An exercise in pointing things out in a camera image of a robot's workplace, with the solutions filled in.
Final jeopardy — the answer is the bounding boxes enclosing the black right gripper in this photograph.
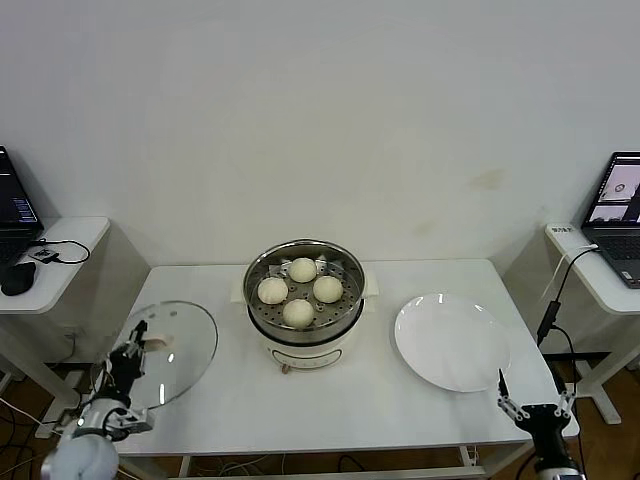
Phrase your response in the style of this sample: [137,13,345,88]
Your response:
[495,368,577,469]

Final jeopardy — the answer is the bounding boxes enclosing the thin black hub cable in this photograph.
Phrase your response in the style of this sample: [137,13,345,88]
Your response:
[29,238,91,266]

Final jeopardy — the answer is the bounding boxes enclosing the white round plate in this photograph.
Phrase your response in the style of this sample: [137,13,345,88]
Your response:
[393,292,512,394]

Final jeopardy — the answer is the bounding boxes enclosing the black laptop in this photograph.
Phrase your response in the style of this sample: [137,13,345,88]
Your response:
[0,146,45,266]

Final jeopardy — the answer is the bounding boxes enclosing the white steamed baozi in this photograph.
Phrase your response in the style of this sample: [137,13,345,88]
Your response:
[312,275,344,304]
[282,298,316,329]
[288,257,318,283]
[257,277,289,305]

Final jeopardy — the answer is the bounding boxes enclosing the white laptop cable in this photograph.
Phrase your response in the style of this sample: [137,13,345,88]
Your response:
[539,243,596,301]

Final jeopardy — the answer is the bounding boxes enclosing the white floor cable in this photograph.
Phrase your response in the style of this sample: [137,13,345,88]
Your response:
[0,397,69,431]

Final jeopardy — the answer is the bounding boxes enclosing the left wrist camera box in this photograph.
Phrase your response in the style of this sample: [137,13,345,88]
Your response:
[112,407,152,435]

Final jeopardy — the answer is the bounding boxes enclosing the black cable with adapter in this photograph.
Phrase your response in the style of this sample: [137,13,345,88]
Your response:
[535,244,599,480]

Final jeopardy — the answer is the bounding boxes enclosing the perforated steel steamer basket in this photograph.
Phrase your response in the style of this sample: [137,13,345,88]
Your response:
[243,239,366,347]

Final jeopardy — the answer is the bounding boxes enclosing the cream electric cooker pot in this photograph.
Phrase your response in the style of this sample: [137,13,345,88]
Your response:
[228,273,381,375]

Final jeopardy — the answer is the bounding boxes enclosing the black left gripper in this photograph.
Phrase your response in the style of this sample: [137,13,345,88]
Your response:
[104,321,152,402]

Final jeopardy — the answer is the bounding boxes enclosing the grey laptop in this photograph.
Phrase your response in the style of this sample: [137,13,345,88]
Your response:
[579,151,640,290]

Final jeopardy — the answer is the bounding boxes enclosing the black computer mouse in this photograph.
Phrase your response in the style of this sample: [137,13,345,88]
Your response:
[0,262,37,297]

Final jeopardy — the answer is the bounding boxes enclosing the white table frame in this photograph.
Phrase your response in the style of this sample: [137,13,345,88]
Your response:
[119,442,532,480]

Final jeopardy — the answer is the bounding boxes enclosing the glass lid with cream handle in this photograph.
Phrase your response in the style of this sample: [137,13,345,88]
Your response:
[89,299,220,412]

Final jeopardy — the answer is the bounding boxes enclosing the white side table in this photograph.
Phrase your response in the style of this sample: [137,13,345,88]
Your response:
[0,216,111,414]
[543,222,640,426]

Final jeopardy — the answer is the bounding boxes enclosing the tangled white floor cables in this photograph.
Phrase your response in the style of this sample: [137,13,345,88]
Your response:
[192,457,281,479]

